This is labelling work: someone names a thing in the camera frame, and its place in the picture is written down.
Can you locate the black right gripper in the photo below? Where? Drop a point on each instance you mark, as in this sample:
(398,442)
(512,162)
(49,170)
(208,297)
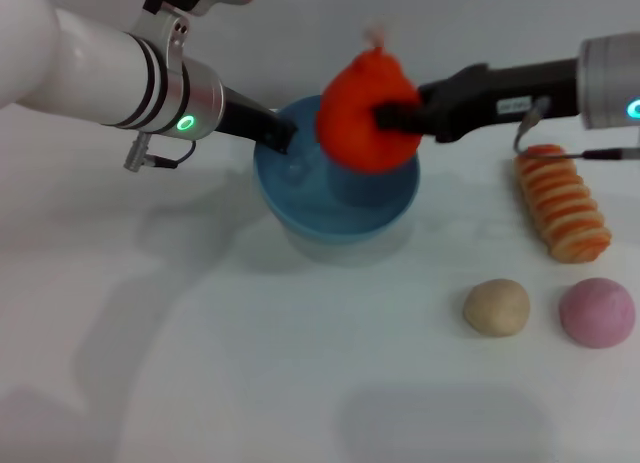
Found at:
(500,95)

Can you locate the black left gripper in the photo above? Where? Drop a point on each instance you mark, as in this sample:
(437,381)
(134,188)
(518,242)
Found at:
(245,120)

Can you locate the orange toy fruit with stem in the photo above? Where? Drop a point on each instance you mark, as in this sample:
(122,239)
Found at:
(360,118)

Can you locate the blue bowl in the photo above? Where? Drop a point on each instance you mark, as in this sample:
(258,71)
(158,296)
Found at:
(310,203)

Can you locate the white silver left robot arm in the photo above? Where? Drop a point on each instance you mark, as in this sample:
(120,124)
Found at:
(100,68)

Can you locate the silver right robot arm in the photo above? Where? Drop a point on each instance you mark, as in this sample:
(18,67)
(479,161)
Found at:
(610,78)

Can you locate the orange striped bread roll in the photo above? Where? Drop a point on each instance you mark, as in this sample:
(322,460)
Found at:
(560,208)

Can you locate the beige round bun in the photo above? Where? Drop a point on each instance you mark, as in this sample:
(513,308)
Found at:
(496,308)

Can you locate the pink round bun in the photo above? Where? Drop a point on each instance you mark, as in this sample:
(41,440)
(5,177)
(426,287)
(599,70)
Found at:
(596,313)

